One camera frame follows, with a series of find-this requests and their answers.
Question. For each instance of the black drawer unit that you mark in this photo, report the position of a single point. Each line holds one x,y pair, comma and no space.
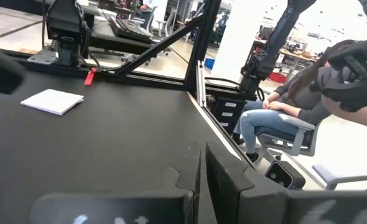
228,113

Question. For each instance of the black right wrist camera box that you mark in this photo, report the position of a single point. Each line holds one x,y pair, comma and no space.
0,68

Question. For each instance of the white notepad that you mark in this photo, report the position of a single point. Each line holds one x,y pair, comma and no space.
53,101

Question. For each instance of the person's forearm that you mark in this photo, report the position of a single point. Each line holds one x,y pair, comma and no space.
351,115

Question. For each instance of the blue bin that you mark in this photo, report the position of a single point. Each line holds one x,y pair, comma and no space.
209,63

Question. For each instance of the black diagonal frame brace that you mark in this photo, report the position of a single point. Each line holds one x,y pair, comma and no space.
158,46

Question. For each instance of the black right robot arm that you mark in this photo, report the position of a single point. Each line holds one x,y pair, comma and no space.
65,25

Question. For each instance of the grey office chair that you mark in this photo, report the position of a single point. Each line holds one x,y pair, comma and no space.
289,137
336,177

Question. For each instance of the black desk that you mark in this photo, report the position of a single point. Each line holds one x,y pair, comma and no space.
121,45

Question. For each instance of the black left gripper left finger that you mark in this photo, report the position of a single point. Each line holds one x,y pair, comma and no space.
188,161

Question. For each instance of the small black box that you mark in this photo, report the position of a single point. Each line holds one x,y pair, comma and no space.
284,175

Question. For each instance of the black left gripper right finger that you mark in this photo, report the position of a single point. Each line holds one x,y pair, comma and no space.
227,174

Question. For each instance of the black frame post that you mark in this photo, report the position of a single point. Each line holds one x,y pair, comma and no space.
202,40

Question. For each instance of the silver aluminium bracket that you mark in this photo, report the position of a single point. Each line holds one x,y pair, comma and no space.
200,84

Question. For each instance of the black computer keyboard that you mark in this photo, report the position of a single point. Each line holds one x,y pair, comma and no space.
130,29

